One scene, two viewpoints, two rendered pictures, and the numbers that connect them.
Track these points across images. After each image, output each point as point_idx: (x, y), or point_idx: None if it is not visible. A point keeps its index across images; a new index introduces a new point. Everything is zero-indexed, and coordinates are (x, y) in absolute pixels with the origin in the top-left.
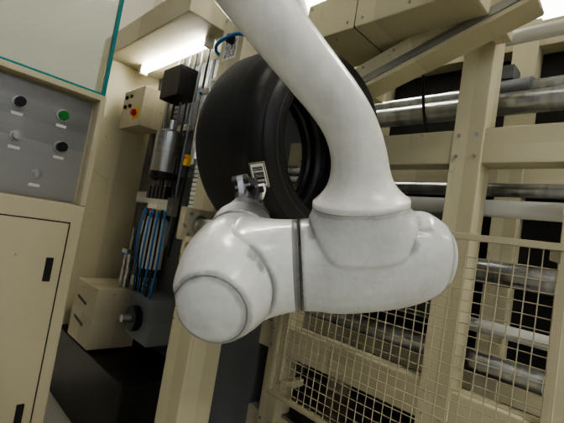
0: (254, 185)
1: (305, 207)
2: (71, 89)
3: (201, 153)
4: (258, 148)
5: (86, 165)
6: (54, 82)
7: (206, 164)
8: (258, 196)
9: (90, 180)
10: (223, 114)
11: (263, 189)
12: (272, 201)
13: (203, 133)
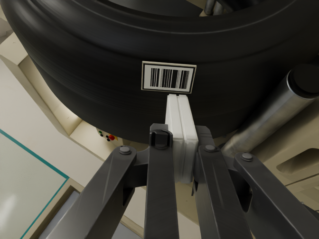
0: (136, 160)
1: (267, 1)
2: (51, 208)
3: (124, 137)
4: (118, 61)
5: (126, 224)
6: (40, 221)
7: (139, 137)
8: (169, 188)
9: (141, 227)
10: (67, 93)
11: (162, 135)
12: (229, 67)
13: (97, 124)
